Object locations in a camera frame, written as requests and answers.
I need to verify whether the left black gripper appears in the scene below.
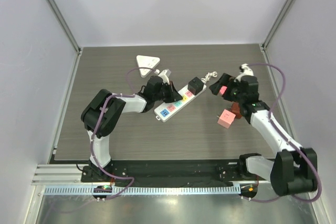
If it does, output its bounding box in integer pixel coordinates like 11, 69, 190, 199
153, 81, 183, 103

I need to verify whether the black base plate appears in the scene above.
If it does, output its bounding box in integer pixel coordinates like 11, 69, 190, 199
81, 159, 260, 186

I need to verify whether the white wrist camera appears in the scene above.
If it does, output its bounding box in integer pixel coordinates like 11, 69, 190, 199
235, 63, 254, 82
154, 69, 171, 84

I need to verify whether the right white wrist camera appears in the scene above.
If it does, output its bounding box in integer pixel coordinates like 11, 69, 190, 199
235, 63, 254, 82

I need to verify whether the right aluminium frame post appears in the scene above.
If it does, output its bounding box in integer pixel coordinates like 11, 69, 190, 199
260, 0, 295, 51

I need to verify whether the red fish cube plug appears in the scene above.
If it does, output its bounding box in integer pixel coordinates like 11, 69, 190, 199
230, 102, 242, 119

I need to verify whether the left aluminium frame post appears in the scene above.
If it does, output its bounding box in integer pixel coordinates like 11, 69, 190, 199
46, 0, 81, 55

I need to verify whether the white power strip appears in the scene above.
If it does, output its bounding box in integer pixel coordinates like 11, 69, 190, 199
154, 84, 206, 122

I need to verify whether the small pink cube plug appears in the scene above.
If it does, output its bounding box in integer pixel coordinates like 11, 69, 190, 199
219, 86, 227, 96

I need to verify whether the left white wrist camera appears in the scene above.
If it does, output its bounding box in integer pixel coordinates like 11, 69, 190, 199
154, 69, 171, 84

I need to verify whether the aluminium frame post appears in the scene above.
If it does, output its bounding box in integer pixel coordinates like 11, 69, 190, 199
260, 0, 295, 51
46, 0, 81, 55

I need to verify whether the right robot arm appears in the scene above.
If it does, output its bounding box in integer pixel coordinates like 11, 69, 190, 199
209, 73, 321, 196

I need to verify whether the white coiled power cord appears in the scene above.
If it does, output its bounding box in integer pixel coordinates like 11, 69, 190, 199
201, 71, 219, 83

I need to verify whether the slotted cable duct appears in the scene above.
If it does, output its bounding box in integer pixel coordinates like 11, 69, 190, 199
44, 185, 241, 196

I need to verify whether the aluminium front rail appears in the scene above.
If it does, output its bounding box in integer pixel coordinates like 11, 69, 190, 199
31, 164, 82, 185

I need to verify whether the white triangular socket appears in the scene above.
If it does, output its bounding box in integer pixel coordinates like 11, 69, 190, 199
136, 55, 160, 78

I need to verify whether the black cube plug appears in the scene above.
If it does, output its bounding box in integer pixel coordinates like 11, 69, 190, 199
187, 77, 204, 95

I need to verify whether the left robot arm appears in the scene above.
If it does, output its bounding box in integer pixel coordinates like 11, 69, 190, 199
81, 76, 182, 182

